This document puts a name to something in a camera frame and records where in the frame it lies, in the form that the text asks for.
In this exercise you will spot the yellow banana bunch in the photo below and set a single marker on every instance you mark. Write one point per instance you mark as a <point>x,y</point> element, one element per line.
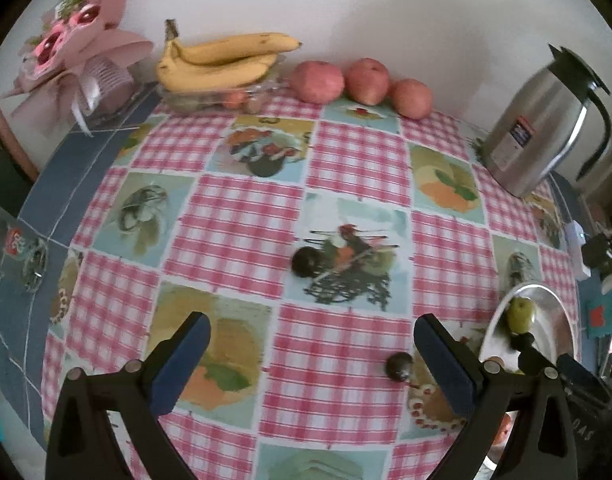
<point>223,64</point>

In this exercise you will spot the left red apple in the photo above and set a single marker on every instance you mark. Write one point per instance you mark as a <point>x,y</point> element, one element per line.
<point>317,82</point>

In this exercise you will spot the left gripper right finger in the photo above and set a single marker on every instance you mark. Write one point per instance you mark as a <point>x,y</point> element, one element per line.
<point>541,444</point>

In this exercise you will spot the stainless steel thermos jug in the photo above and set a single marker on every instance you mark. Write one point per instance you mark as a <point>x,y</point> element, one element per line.
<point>542,124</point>

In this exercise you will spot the white power strip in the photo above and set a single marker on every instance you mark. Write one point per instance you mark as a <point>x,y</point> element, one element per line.
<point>575,240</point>

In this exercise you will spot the dark plum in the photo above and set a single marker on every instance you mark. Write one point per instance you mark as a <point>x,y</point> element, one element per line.
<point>398,367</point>
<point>306,262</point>

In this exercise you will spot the pink checkered tablecloth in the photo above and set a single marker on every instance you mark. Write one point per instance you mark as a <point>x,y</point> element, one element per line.
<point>313,237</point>

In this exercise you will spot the clear glass mug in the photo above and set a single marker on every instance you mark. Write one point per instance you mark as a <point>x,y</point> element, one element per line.
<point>23,254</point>

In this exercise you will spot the clear plastic fruit tray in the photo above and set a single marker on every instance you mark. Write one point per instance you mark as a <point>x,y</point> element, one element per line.
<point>249,99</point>

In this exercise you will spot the pink flower bouquet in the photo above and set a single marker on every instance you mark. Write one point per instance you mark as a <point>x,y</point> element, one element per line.
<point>78,69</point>

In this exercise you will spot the silver metal plate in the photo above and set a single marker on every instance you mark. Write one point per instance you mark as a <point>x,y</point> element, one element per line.
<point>554,334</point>

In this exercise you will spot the teal box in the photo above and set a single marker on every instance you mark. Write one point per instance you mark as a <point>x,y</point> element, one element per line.
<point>599,315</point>

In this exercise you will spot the black power adapter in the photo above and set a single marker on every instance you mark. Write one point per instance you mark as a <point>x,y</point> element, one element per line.
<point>597,251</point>

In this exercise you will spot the right red apple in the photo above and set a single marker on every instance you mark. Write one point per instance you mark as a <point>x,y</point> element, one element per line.
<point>412,99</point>

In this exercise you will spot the green pear upper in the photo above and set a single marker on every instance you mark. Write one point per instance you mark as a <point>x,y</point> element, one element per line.
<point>520,315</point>

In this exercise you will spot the middle red apple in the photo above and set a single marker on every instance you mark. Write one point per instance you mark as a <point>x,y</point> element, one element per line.
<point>367,81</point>

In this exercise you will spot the red apple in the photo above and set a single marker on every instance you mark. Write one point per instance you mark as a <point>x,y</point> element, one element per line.
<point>317,82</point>
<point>367,81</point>
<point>412,99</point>

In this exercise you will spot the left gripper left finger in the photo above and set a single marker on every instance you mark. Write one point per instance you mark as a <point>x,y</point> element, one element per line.
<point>82,443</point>

